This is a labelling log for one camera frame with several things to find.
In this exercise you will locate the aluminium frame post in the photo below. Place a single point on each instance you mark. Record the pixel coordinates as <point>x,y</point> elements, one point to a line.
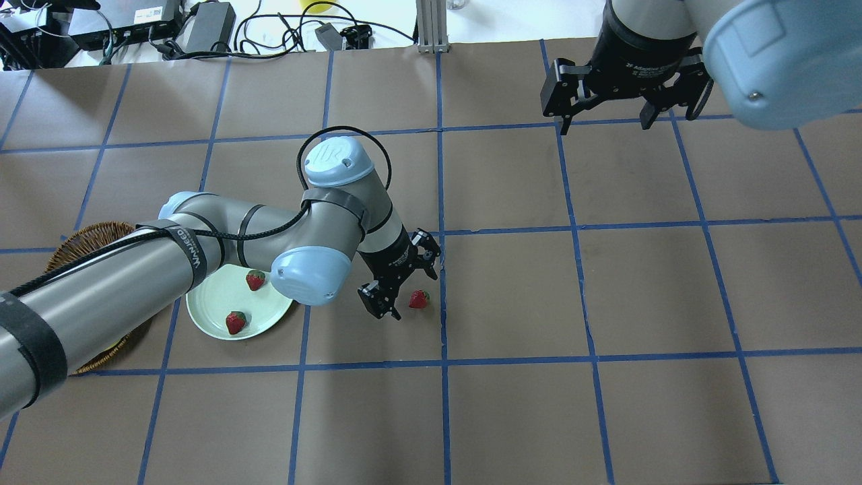
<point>433,34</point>

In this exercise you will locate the black power adapter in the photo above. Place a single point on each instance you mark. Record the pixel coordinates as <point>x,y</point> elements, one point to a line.
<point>212,23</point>

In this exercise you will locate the yellow tape roll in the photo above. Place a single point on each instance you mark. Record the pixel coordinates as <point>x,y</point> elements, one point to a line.
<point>310,7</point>

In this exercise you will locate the light green plate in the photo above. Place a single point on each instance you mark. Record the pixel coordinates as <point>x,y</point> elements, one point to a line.
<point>225,291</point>

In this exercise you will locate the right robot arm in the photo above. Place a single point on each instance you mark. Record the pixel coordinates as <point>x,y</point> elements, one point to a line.
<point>779,64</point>

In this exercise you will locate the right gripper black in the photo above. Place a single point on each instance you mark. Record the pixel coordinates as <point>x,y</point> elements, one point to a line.
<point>636,57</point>

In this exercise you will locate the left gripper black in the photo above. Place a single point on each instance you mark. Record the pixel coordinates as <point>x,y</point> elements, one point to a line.
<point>390,259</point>

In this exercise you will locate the red strawberry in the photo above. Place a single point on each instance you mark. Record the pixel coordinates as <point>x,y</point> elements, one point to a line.
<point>419,299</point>
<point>235,322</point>
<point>255,279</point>

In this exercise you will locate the woven wicker basket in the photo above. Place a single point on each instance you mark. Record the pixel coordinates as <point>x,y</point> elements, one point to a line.
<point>82,243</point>

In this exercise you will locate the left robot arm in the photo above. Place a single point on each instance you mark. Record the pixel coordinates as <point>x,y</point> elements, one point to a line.
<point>54,324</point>

